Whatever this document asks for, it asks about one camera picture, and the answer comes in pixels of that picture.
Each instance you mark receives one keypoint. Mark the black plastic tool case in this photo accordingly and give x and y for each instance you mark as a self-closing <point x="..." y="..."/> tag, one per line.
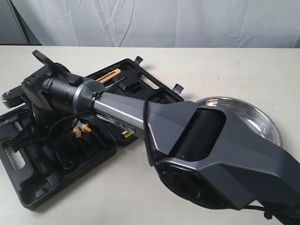
<point x="45" y="146"/>

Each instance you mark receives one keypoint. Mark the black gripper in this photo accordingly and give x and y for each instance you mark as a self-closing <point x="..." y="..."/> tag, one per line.
<point x="46" y="127"/>

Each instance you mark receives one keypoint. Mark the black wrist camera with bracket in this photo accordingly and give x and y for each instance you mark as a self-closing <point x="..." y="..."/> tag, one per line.
<point x="15" y="97"/>

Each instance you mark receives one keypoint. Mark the orange utility knife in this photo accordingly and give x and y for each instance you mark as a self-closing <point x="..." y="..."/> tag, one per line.
<point x="110" y="75"/>

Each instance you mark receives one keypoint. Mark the black claw hammer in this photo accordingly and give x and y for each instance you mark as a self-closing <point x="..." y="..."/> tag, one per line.
<point x="40" y="160"/>

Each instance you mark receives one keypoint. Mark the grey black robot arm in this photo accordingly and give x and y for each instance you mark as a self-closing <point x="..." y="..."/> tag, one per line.
<point x="204" y="154"/>

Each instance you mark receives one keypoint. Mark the round stainless steel tray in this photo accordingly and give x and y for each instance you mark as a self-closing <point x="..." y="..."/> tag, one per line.
<point x="256" y="119"/>

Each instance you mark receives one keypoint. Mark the adjustable wrench black handle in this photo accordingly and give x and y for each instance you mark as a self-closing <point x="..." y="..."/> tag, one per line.
<point x="17" y="125"/>

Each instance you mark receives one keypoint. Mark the white backdrop curtain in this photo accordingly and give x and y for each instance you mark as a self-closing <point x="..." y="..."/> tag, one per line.
<point x="164" y="23"/>

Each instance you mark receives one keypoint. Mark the pliers with orange grips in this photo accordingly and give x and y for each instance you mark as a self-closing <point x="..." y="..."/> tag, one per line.
<point x="80" y="147"/>

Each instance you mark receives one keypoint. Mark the lower yellow black screwdriver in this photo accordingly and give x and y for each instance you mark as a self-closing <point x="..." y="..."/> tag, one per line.
<point x="126" y="134"/>

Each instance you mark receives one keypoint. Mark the test pen screwdriver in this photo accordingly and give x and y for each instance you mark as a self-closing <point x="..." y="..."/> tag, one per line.
<point x="111" y="85"/>

